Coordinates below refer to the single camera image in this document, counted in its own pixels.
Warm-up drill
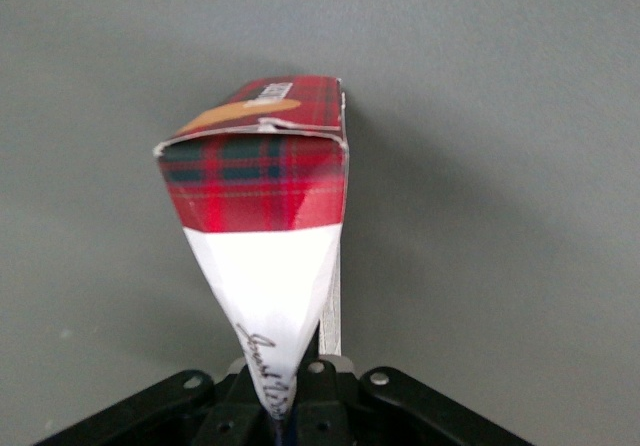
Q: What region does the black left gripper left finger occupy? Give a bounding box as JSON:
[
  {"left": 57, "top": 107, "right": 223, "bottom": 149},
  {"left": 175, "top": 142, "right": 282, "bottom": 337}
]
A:
[{"left": 192, "top": 358, "right": 264, "bottom": 446}]

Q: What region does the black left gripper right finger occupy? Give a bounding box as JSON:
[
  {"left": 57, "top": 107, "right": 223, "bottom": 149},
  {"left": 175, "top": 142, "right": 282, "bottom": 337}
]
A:
[{"left": 292, "top": 354, "right": 362, "bottom": 446}]

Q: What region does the red tartan cookie box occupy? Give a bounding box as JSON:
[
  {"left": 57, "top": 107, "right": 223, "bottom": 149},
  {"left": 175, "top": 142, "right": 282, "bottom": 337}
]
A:
[{"left": 151, "top": 75, "right": 348, "bottom": 421}]

